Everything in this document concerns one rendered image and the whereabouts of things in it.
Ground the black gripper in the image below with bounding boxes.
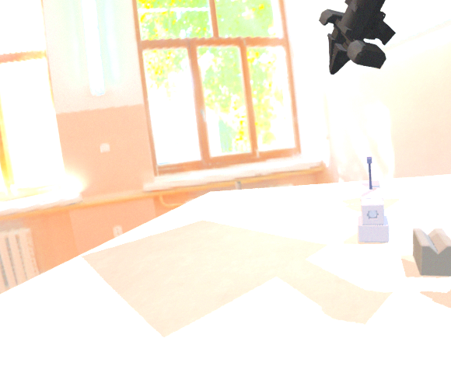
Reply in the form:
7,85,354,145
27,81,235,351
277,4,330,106
319,0,386,75

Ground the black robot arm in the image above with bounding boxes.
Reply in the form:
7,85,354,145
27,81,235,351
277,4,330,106
362,0,396,46

